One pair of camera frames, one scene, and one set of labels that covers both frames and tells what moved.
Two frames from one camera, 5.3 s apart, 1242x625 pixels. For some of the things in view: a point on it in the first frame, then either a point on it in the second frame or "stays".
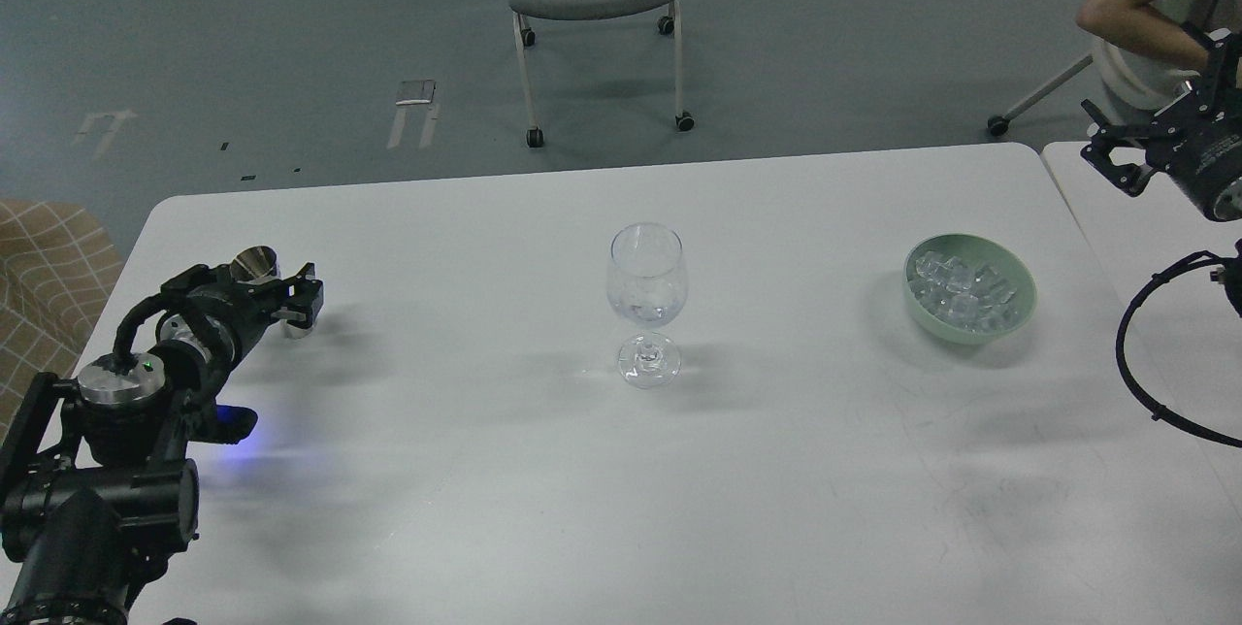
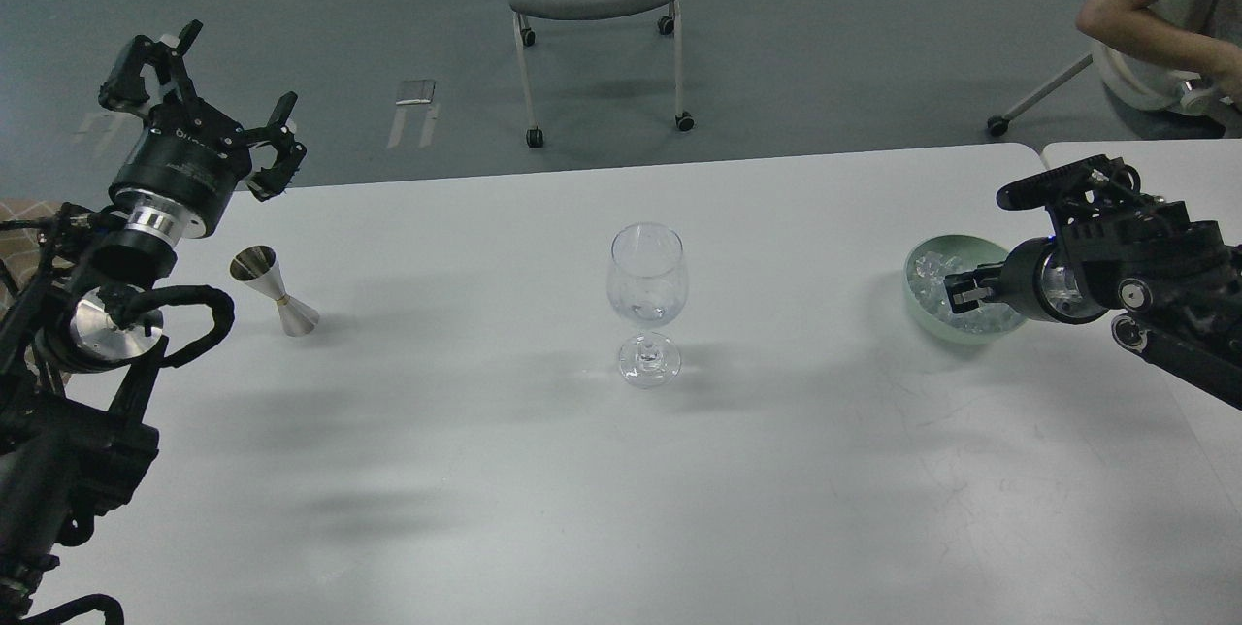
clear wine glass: x=646 y=280 stays
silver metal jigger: x=262 y=262 stays
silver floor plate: x=415 y=91 stays
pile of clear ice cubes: x=967 y=295 stays
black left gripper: x=221 y=313 → x=179 y=173
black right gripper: x=1197 y=141 → x=1038 y=283
